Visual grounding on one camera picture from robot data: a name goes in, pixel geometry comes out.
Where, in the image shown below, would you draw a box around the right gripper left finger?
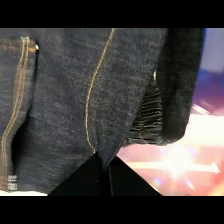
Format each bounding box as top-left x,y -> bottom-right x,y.
47,151 -> 110,197

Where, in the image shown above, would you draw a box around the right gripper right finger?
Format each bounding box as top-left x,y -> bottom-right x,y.
108,155 -> 162,197

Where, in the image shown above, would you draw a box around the blue jeans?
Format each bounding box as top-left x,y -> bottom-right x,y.
0,27 -> 205,194

